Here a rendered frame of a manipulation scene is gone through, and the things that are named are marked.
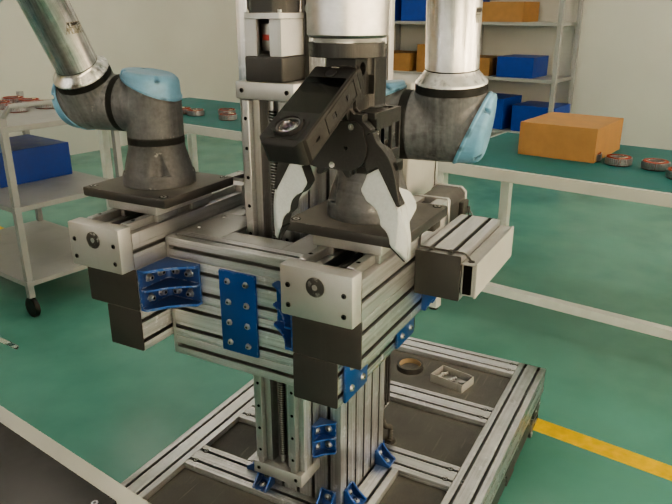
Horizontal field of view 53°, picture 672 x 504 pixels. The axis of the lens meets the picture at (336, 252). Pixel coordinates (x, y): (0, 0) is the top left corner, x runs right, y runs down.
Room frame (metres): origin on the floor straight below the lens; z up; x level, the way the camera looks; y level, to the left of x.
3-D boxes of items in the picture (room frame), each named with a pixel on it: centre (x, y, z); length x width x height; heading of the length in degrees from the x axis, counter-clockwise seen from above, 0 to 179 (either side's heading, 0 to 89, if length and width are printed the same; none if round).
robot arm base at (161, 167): (1.39, 0.38, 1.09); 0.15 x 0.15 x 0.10
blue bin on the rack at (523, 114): (6.56, -1.99, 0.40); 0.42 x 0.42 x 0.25; 52
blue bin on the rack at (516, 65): (6.70, -1.81, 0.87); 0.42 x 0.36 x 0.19; 145
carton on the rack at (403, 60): (7.53, -0.73, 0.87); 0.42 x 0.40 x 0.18; 52
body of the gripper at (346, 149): (0.65, -0.01, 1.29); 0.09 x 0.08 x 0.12; 152
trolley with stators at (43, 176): (3.37, 1.60, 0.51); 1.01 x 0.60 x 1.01; 53
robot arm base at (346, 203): (1.16, -0.06, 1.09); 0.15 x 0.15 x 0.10
